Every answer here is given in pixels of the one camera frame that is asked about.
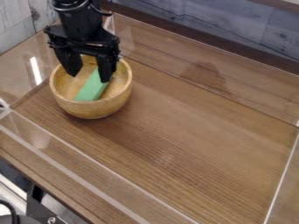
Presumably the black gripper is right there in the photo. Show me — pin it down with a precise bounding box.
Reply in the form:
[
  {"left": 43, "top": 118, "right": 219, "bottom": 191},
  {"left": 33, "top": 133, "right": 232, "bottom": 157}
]
[{"left": 44, "top": 8, "right": 120, "bottom": 83}]

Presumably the green rectangular stick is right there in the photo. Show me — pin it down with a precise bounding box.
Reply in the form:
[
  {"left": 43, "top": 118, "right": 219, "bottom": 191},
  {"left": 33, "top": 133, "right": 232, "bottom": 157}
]
[{"left": 75, "top": 69, "right": 108, "bottom": 102}]

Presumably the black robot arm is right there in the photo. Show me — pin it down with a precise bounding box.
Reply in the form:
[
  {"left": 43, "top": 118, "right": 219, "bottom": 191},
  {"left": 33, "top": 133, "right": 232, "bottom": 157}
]
[{"left": 43, "top": 0, "right": 120, "bottom": 83}]

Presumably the wooden bowl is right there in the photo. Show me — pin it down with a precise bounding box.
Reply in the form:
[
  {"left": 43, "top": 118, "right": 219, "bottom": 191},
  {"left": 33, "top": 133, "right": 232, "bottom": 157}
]
[{"left": 49, "top": 56, "right": 133, "bottom": 119}]

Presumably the clear acrylic corner bracket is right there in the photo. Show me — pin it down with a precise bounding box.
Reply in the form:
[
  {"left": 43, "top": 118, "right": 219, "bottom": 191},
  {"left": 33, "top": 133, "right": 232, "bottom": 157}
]
[{"left": 103, "top": 15, "right": 116, "bottom": 36}]

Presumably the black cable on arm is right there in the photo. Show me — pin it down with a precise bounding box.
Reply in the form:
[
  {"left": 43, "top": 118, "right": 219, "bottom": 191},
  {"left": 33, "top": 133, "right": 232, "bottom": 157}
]
[{"left": 91, "top": 0, "right": 115, "bottom": 17}]

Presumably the clear acrylic tray wall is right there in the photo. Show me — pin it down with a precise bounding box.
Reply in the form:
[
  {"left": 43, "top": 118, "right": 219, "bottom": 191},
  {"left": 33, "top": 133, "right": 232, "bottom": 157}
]
[{"left": 0, "top": 109, "right": 200, "bottom": 224}]

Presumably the black table frame bracket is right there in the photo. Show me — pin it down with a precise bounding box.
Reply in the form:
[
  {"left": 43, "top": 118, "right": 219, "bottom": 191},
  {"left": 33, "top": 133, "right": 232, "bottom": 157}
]
[{"left": 25, "top": 185, "right": 68, "bottom": 224}]

